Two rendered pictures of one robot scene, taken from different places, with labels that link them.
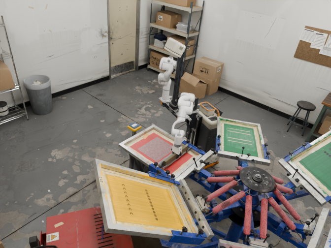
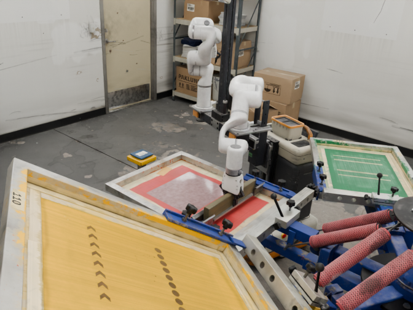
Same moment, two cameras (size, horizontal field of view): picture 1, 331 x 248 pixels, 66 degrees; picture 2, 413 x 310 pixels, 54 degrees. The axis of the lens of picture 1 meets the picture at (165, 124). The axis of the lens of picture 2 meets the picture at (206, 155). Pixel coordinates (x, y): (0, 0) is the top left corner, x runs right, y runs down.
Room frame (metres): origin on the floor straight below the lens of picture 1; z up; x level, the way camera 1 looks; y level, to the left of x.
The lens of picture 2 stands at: (0.41, -0.05, 2.05)
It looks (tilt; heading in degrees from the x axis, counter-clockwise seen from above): 25 degrees down; 1
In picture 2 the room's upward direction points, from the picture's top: 3 degrees clockwise
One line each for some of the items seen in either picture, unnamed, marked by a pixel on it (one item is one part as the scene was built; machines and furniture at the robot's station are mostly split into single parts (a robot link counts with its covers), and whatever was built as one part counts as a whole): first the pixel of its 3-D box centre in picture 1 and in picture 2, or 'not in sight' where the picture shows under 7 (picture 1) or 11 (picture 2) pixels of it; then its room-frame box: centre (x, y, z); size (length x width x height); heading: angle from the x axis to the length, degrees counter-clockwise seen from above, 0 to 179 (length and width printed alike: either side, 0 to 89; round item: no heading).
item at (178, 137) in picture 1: (179, 136); (237, 153); (2.15, -0.16, 1.25); 0.15 x 0.10 x 0.11; 176
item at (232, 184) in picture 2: (177, 148); (232, 181); (2.11, -0.15, 1.12); 0.10 x 0.07 x 0.11; 53
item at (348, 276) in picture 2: (191, 175); (268, 241); (1.97, -0.33, 0.89); 1.24 x 0.06 x 0.06; 53
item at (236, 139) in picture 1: (242, 139); (370, 168); (2.50, -0.94, 1.05); 1.08 x 0.61 x 0.23; 173
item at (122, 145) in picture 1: (161, 150); (198, 193); (2.23, 0.01, 0.97); 0.79 x 0.58 x 0.04; 53
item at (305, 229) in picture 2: (203, 172); (297, 230); (1.89, -0.44, 1.02); 0.17 x 0.06 x 0.05; 53
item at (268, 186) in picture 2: (192, 149); (267, 189); (2.31, -0.35, 0.98); 0.30 x 0.05 x 0.07; 53
